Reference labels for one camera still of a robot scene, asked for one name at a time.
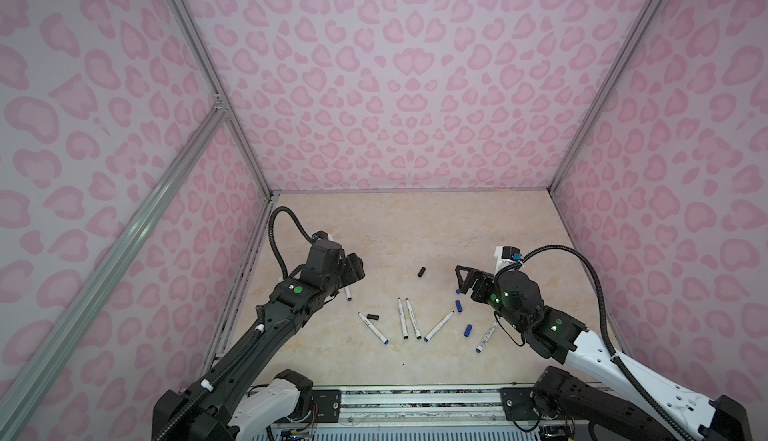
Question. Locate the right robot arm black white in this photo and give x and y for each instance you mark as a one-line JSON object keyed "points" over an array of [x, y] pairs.
{"points": [[586, 380]]}

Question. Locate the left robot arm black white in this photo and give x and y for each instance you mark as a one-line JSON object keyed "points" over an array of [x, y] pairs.
{"points": [[205, 408]]}

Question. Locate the white marker centre right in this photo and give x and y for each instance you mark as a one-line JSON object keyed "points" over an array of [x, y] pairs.
{"points": [[413, 319]]}

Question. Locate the white marker far right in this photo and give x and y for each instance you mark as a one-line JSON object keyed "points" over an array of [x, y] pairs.
{"points": [[486, 337]]}

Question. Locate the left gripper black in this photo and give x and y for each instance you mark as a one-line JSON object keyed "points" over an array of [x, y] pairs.
{"points": [[353, 267]]}

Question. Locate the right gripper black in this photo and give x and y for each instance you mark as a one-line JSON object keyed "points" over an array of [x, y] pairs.
{"points": [[473, 275]]}

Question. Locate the white marker centre left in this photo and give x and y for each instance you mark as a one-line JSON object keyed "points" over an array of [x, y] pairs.
{"points": [[402, 319]]}

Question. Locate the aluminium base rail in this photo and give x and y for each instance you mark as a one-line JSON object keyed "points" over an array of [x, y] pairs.
{"points": [[280, 411]]}

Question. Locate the white marker blue tip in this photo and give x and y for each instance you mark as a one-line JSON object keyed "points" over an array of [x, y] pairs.
{"points": [[438, 326]]}

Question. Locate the aluminium frame strut diagonal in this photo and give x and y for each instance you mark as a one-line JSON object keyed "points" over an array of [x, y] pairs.
{"points": [[39, 374]]}

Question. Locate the white marker blue end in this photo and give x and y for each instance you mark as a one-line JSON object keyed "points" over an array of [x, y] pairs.
{"points": [[373, 329]]}

